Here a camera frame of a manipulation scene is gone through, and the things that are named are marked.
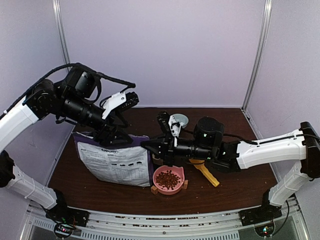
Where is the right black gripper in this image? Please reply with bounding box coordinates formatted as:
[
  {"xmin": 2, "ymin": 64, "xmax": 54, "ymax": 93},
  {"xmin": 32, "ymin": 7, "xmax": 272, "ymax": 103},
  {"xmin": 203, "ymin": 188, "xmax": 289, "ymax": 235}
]
[{"xmin": 140, "ymin": 132, "xmax": 214, "ymax": 167}]

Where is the purple puppy food bag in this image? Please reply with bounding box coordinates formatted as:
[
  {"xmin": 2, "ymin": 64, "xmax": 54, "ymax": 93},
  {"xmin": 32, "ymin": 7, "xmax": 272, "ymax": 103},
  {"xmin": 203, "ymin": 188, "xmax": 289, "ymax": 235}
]
[{"xmin": 72, "ymin": 131, "xmax": 154, "ymax": 187}]

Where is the yellow plastic scoop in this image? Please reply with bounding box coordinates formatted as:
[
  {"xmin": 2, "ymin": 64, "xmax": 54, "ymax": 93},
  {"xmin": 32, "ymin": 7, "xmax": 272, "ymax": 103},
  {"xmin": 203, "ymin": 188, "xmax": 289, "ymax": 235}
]
[{"xmin": 189, "ymin": 159, "xmax": 220, "ymax": 187}]

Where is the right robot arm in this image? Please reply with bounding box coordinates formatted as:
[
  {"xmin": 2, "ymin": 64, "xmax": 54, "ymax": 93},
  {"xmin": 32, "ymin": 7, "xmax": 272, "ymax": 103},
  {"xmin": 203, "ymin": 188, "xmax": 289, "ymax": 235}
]
[{"xmin": 141, "ymin": 115, "xmax": 320, "ymax": 221}]

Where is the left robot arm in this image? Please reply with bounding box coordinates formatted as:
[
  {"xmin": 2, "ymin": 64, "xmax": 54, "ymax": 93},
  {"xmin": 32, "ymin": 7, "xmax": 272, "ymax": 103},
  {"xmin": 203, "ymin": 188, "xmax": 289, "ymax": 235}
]
[{"xmin": 0, "ymin": 63, "xmax": 138, "ymax": 222}]

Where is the cream pet bowl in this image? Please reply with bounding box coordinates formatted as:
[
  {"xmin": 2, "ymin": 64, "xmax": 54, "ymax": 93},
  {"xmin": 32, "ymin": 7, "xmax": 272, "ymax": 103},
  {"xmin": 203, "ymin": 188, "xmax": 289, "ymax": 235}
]
[{"xmin": 152, "ymin": 154, "xmax": 164, "ymax": 166}]

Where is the pink pet bowl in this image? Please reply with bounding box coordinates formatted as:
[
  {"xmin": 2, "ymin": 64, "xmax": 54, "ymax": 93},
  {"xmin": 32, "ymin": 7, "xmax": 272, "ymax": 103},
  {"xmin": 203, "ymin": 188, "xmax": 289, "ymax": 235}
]
[{"xmin": 150, "ymin": 165, "xmax": 188, "ymax": 196}]

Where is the brown kibble in pink bowl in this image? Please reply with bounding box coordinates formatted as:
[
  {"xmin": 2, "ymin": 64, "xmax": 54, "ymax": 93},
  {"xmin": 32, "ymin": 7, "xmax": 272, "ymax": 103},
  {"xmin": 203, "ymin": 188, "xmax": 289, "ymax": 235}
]
[{"xmin": 155, "ymin": 170, "xmax": 181, "ymax": 190}]

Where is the light blue ceramic bowl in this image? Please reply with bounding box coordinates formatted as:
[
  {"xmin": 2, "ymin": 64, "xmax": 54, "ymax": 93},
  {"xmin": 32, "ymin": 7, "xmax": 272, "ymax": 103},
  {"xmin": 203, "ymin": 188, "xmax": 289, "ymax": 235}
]
[{"xmin": 173, "ymin": 113, "xmax": 189, "ymax": 129}]

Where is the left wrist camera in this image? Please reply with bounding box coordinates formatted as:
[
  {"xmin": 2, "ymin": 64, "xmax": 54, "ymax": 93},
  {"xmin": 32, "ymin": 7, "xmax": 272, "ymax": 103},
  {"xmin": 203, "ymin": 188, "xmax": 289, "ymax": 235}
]
[{"xmin": 100, "ymin": 91, "xmax": 139, "ymax": 120}]

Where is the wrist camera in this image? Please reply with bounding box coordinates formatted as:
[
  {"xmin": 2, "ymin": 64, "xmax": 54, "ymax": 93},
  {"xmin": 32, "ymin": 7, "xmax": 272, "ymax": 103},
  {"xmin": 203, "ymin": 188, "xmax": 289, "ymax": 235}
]
[
  {"xmin": 100, "ymin": 91, "xmax": 139, "ymax": 120},
  {"xmin": 157, "ymin": 111, "xmax": 182, "ymax": 139}
]

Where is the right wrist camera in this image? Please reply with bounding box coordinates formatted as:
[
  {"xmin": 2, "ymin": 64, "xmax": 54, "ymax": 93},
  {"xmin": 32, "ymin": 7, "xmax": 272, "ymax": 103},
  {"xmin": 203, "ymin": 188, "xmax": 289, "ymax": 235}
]
[{"xmin": 157, "ymin": 111, "xmax": 182, "ymax": 139}]

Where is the left black cable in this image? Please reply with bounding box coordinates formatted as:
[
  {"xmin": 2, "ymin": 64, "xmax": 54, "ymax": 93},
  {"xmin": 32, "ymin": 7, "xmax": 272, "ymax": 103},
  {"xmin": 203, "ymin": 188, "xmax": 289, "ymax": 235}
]
[{"xmin": 0, "ymin": 62, "xmax": 137, "ymax": 116}]

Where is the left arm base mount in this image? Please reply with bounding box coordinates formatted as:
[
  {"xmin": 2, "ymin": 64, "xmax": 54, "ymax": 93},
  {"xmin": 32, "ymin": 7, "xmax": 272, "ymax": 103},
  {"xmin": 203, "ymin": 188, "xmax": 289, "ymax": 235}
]
[{"xmin": 42, "ymin": 189, "xmax": 90, "ymax": 239}]

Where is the aluminium front rail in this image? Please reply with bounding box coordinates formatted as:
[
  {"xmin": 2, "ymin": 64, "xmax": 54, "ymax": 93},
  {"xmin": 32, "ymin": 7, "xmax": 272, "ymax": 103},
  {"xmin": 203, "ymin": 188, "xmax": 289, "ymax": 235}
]
[{"xmin": 26, "ymin": 197, "xmax": 305, "ymax": 240}]

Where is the right aluminium frame post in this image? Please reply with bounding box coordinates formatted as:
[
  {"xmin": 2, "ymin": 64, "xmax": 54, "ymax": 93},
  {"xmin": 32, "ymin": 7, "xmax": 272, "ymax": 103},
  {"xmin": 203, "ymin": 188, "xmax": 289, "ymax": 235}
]
[{"xmin": 241, "ymin": 0, "xmax": 273, "ymax": 112}]

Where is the aluminium frame post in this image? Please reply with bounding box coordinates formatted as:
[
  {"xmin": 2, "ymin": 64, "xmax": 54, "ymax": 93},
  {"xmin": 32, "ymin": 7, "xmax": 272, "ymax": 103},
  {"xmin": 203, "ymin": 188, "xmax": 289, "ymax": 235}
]
[
  {"xmin": 52, "ymin": 0, "xmax": 71, "ymax": 64},
  {"xmin": 241, "ymin": 0, "xmax": 273, "ymax": 112}
]

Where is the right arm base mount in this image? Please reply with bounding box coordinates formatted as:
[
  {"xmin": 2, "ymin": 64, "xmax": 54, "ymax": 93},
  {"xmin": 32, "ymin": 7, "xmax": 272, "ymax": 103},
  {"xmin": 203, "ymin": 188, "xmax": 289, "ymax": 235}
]
[{"xmin": 238, "ymin": 190, "xmax": 283, "ymax": 238}]

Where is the left aluminium frame post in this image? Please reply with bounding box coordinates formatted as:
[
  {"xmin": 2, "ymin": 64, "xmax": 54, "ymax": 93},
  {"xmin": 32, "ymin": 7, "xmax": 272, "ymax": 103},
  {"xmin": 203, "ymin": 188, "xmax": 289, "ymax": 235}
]
[{"xmin": 52, "ymin": 0, "xmax": 71, "ymax": 64}]

